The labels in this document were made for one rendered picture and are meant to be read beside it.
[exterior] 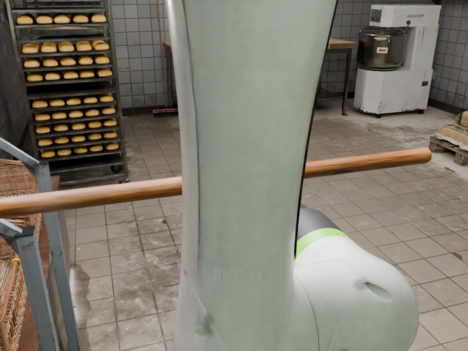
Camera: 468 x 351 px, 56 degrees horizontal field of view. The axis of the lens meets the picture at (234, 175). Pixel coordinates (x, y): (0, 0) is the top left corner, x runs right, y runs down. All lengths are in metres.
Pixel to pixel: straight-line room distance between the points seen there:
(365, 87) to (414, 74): 0.62
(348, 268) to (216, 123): 0.22
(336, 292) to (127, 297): 2.10
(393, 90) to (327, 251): 5.42
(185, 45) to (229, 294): 0.18
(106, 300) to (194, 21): 2.26
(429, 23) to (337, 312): 5.72
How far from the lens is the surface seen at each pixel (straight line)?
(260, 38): 0.26
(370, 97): 5.78
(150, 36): 5.71
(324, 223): 0.52
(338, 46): 5.59
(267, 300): 0.35
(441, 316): 2.51
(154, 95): 5.82
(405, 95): 5.98
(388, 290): 0.43
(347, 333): 0.41
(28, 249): 1.19
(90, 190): 0.70
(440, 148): 4.80
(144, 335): 2.23
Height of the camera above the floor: 1.49
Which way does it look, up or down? 23 degrees down
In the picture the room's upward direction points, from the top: straight up
